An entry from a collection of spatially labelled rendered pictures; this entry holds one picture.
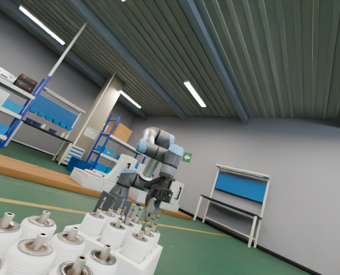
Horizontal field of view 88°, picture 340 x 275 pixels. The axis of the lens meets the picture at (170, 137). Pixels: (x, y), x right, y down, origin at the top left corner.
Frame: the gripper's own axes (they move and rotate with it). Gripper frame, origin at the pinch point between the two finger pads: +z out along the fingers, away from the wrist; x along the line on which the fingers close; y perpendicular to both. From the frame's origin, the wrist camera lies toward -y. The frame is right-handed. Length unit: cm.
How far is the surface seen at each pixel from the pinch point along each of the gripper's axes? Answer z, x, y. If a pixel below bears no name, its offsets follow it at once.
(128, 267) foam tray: 18.3, -5.4, 6.8
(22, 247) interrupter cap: 9.2, -45.5, 15.7
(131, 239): 10.4, -4.8, 1.7
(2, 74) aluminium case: -105, -119, -456
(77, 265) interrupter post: 7.6, -36.8, 25.5
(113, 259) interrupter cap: 9.1, -23.9, 19.6
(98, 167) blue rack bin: 0, 179, -489
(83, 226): 14.4, -17.7, -17.4
